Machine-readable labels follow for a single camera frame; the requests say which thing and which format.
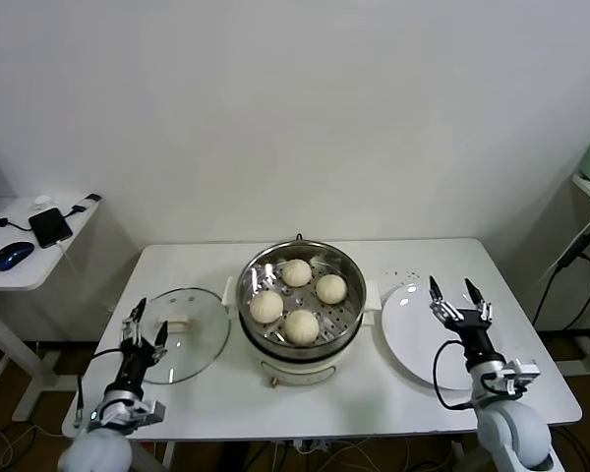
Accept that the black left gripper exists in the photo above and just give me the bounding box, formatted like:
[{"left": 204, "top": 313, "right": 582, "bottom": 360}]
[{"left": 103, "top": 296, "right": 171, "bottom": 395}]

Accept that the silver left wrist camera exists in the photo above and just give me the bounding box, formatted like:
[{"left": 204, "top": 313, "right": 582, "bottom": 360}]
[{"left": 126, "top": 396, "right": 168, "bottom": 425}]

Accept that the blue computer mouse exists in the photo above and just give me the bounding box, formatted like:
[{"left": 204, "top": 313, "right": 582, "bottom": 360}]
[{"left": 0, "top": 241, "right": 35, "bottom": 271}]

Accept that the round glass pot lid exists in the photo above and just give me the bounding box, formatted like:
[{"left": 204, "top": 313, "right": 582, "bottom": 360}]
[{"left": 137, "top": 287, "right": 231, "bottom": 384}]

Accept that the white phone charging cable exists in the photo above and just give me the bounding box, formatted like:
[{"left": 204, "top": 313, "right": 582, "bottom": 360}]
[{"left": 53, "top": 239, "right": 80, "bottom": 281}]

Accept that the cream electric cooker base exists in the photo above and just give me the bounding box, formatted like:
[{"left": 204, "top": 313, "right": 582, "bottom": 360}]
[{"left": 221, "top": 274, "right": 383, "bottom": 389}]

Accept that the white round plate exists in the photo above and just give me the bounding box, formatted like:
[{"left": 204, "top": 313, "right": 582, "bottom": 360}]
[{"left": 381, "top": 282, "right": 502, "bottom": 391}]

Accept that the black usb adapter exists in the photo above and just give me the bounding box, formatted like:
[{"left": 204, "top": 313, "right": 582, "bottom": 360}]
[{"left": 66, "top": 193, "right": 102, "bottom": 218}]

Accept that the stainless steel steamer basket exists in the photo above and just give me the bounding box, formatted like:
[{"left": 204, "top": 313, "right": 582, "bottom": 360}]
[{"left": 235, "top": 239, "right": 368, "bottom": 348}]

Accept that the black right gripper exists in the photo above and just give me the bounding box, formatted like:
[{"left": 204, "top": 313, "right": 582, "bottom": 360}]
[{"left": 429, "top": 274, "right": 505, "bottom": 369}]

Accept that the black laptop cable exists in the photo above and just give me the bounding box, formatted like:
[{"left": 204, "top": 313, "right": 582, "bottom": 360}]
[{"left": 0, "top": 215, "right": 33, "bottom": 235}]

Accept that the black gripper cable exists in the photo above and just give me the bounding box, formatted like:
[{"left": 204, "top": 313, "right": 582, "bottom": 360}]
[
  {"left": 432, "top": 338, "right": 478, "bottom": 409},
  {"left": 74, "top": 347, "right": 127, "bottom": 427}
]

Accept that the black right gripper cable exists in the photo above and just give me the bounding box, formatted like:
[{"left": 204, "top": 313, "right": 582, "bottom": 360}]
[{"left": 432, "top": 338, "right": 478, "bottom": 409}]

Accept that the white work table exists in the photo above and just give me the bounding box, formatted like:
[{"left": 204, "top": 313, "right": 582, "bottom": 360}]
[{"left": 61, "top": 238, "right": 584, "bottom": 442}]

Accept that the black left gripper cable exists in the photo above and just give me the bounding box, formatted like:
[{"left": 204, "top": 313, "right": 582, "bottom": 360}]
[{"left": 74, "top": 347, "right": 127, "bottom": 427}]

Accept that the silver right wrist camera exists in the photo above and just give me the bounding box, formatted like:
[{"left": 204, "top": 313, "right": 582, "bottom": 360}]
[{"left": 501, "top": 358, "right": 542, "bottom": 394}]

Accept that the black smartphone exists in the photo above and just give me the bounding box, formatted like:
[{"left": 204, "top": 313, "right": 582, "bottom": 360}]
[{"left": 28, "top": 206, "right": 75, "bottom": 250}]

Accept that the white power strip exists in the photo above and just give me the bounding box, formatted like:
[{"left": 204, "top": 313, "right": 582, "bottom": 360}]
[{"left": 292, "top": 439, "right": 335, "bottom": 453}]

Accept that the white side desk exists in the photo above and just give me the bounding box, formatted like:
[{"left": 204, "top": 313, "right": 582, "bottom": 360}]
[{"left": 0, "top": 196, "right": 102, "bottom": 424}]

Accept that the black power adapter cable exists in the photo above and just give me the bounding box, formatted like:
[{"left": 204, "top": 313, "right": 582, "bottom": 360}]
[{"left": 530, "top": 206, "right": 590, "bottom": 331}]

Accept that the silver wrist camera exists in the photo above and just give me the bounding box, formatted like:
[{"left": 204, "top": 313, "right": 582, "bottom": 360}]
[
  {"left": 501, "top": 358, "right": 542, "bottom": 394},
  {"left": 126, "top": 396, "right": 168, "bottom": 425}
]

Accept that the white steamed baozi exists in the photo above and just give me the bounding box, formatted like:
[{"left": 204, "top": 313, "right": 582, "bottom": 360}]
[
  {"left": 249, "top": 291, "right": 284, "bottom": 325},
  {"left": 315, "top": 273, "right": 349, "bottom": 305},
  {"left": 280, "top": 259, "right": 313, "bottom": 288},
  {"left": 283, "top": 309, "right": 320, "bottom": 344}
]

